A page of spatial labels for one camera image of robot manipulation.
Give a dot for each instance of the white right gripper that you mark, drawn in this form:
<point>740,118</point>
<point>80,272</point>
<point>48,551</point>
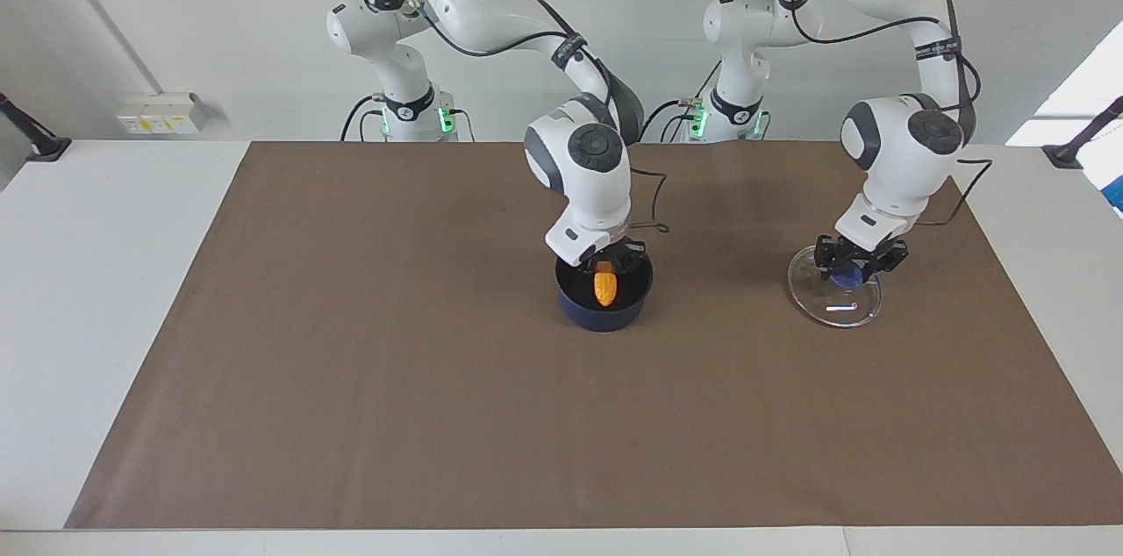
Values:
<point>583,240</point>

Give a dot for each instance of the yellow toy corn cob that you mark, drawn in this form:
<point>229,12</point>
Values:
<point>605,288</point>

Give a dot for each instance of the black clamp stand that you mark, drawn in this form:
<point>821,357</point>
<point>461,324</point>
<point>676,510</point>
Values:
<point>1066,155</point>
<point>48,149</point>

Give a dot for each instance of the grey wall conduit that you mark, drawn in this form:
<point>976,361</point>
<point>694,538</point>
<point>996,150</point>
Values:
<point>98,8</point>

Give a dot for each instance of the brown table mat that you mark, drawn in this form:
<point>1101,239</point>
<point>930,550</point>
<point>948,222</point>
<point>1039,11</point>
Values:
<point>439,433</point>

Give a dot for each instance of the glass lid with purple knob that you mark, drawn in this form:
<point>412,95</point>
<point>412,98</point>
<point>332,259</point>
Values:
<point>833,312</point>

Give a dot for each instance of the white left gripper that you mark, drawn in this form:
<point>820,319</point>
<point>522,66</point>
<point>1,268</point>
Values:
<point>877,224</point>

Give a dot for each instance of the white wall socket box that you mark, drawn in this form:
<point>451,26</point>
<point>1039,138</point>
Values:
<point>162,114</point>

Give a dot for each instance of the blue object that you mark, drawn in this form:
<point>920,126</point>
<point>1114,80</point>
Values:
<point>1118,196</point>

